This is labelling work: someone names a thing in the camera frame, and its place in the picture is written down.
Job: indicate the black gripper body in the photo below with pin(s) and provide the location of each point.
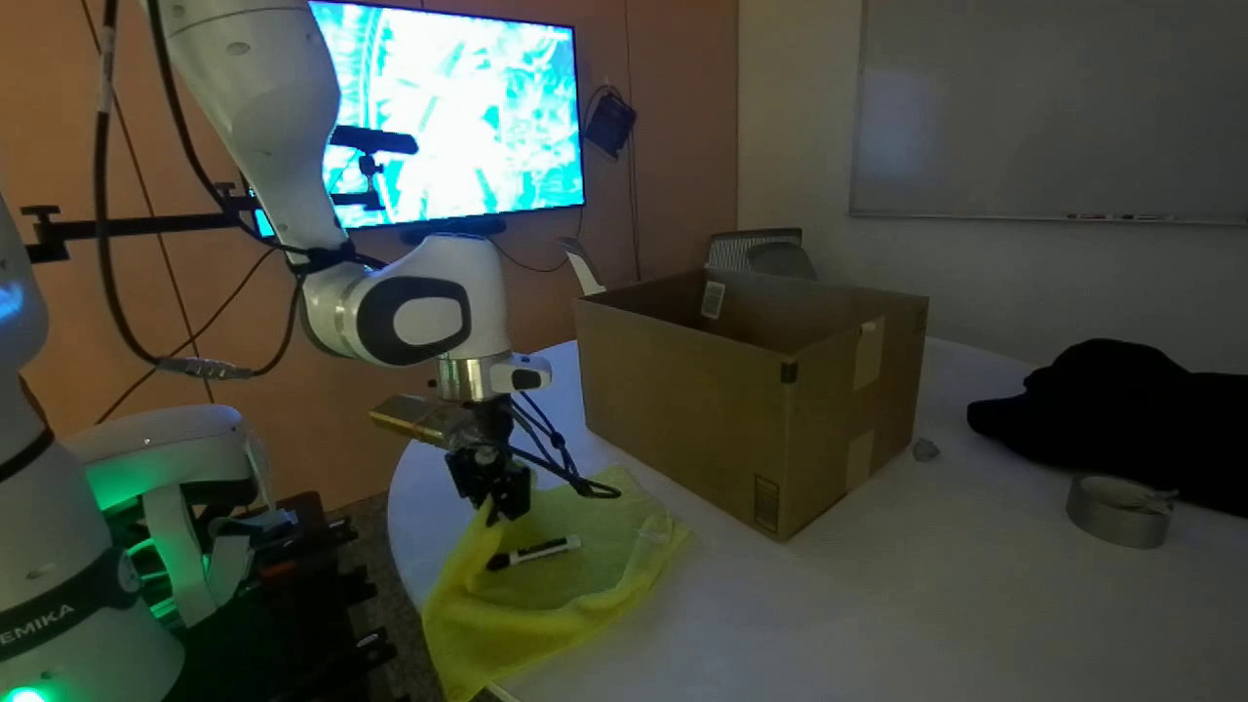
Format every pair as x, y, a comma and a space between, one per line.
483, 447

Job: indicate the wall whiteboard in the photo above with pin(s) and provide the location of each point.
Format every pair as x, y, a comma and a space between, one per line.
1056, 111

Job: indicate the open cardboard box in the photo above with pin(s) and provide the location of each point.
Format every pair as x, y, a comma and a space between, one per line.
762, 394

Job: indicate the green lit control box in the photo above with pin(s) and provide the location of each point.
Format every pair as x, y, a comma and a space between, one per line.
164, 509

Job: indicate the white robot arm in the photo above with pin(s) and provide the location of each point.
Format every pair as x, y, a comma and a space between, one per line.
72, 620

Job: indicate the yellow microfiber towel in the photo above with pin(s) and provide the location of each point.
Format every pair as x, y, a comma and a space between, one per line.
492, 626

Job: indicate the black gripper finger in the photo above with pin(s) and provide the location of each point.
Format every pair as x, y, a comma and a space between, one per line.
515, 498
484, 499

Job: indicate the black and white marker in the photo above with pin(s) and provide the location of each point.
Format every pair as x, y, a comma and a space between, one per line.
552, 546

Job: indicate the small grey table object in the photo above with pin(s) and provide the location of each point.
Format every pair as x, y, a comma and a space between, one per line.
925, 451

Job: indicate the wall monitor screen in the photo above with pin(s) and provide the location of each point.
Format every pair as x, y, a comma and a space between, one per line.
449, 117

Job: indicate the grey tape roll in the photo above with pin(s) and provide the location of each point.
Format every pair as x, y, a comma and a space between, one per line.
1122, 513

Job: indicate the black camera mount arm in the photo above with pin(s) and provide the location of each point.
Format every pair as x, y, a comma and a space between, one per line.
51, 238

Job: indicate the black cloth bundle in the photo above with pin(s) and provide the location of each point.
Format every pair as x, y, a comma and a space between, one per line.
1128, 409

